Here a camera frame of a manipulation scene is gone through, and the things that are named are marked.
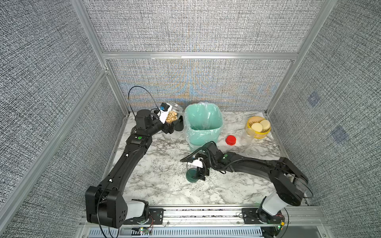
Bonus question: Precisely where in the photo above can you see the green jar lid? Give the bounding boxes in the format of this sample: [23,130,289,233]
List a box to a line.
[186,168,199,183]

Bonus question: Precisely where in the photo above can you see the green-lidded peanut jar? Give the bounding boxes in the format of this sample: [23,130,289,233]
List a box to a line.
[166,103,183,124]

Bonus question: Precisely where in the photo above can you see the red jar lid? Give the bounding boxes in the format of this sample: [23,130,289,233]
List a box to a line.
[225,135,237,146]

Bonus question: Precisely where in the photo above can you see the orange-lidded peanut jar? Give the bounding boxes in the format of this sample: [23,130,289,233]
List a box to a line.
[244,146,261,159]

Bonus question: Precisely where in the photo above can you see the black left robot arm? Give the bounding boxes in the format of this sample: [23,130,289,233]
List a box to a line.
[85,110,184,229]

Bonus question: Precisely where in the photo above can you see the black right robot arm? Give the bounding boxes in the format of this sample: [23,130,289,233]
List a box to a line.
[180,141,308,217]

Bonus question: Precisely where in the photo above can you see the clear plastic bin liner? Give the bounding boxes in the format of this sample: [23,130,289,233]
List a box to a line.
[183,102,224,151]

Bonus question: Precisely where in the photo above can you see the green plastic trash bin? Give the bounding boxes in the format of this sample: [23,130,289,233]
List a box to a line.
[184,102,224,152]

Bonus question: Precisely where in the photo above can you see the front cream steamed bun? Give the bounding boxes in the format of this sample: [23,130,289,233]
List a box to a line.
[251,123,264,132]

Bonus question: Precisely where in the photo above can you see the cream steamed bun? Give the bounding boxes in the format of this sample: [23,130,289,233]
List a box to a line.
[260,120,271,132]
[251,123,264,132]

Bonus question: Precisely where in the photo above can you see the yellow-rimmed bamboo steamer basket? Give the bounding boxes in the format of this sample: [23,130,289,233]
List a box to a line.
[245,116,271,139]

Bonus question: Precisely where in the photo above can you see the rear cream steamed bun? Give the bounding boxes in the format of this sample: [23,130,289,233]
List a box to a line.
[260,120,271,132]

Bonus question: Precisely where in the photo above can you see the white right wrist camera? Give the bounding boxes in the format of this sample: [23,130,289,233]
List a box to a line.
[191,159,204,168]

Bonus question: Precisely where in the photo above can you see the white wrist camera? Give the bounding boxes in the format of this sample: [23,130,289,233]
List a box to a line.
[159,103,172,124]
[191,159,204,168]

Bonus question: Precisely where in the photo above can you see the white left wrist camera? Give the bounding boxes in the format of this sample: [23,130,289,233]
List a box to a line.
[159,103,172,124]

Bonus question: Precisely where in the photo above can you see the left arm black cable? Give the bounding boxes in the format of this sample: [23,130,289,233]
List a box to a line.
[127,85,161,114]

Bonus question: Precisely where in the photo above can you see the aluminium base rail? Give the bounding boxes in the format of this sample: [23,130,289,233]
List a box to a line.
[78,204,304,238]

